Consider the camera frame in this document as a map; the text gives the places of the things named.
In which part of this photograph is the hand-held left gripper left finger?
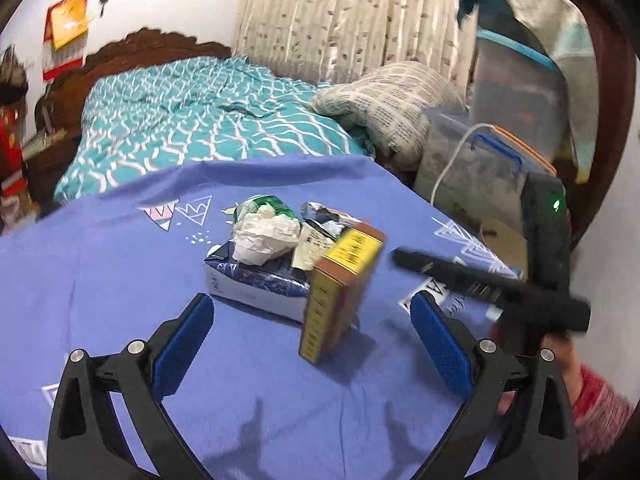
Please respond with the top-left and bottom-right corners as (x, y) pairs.
(47, 292), (216, 480)

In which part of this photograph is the clear storage box blue lid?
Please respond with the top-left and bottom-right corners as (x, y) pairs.
(470, 10), (563, 161)

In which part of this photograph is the yellow and brown box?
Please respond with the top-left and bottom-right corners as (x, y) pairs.
(299, 225), (388, 365)

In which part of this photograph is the white cable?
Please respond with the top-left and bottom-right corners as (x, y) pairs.
(430, 122), (496, 206)

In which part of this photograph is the white tissue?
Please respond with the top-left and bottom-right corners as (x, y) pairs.
(231, 208), (301, 266)

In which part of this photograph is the folded beige patterned blanket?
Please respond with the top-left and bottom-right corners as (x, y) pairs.
(310, 62), (463, 168)

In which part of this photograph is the person's right hand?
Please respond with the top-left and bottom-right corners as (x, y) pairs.
(542, 332), (585, 403)

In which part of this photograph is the clear storage box blue handle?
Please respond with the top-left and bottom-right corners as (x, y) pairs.
(415, 107), (558, 226)

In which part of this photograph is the dark wooden door frame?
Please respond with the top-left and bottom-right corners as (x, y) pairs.
(550, 0), (640, 253)

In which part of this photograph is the beige leaf print curtain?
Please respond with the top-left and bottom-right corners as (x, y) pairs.
(235, 0), (481, 83)

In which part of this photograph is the red and yellow wall calendar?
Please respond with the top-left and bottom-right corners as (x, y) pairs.
(42, 0), (91, 81)

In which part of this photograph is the blue and white packet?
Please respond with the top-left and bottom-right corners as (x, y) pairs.
(202, 240), (313, 323)

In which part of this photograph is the green drink can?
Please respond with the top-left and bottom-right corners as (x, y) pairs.
(234, 194), (297, 222)

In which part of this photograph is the white paper receipt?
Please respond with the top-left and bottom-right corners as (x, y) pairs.
(291, 222), (346, 271)

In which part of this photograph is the red box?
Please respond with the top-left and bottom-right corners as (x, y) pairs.
(0, 105), (27, 203)

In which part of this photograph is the teal patterned bed blanket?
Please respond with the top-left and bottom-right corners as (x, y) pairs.
(52, 55), (376, 203)

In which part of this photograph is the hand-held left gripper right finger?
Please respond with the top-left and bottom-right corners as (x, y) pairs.
(410, 290), (578, 480)

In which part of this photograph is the beige patchwork cloth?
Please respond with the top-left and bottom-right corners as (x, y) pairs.
(492, 0), (601, 183)

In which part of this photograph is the silver foil wrapper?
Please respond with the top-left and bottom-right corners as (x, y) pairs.
(300, 201), (371, 241)

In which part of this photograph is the dark bushy decoration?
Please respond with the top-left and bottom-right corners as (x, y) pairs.
(0, 47), (30, 106)

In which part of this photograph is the carved wooden headboard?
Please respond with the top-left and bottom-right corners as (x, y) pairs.
(35, 27), (233, 201)

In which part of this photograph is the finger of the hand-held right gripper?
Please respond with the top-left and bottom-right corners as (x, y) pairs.
(391, 247), (524, 309)

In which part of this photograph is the blue printed tablecloth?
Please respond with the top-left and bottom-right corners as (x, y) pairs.
(0, 152), (526, 480)

